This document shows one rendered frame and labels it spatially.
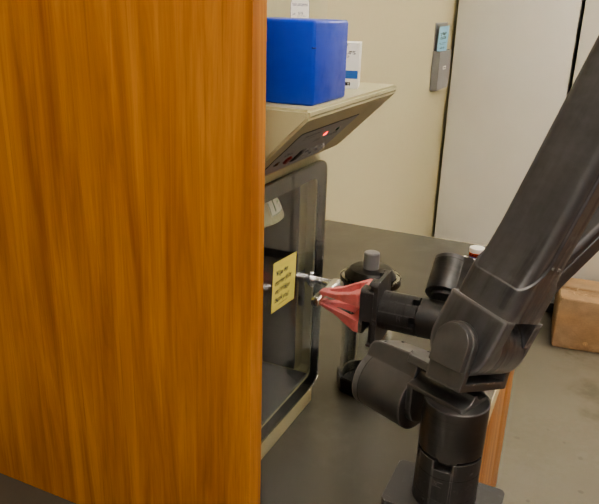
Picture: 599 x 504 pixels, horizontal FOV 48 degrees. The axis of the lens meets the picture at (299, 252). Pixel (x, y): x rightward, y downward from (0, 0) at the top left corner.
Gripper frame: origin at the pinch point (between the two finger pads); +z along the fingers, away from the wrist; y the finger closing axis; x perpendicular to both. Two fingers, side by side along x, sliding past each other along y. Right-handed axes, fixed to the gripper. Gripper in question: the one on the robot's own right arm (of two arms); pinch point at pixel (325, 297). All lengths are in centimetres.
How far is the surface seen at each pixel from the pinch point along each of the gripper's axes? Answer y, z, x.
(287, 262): 6.1, 4.7, 3.8
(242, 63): 36.1, -2.0, 29.2
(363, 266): -1.7, 0.6, -19.2
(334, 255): -26, 31, -84
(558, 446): -120, -39, -162
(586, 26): 36, -17, -290
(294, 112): 30.7, -3.8, 21.2
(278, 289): 2.8, 4.8, 6.6
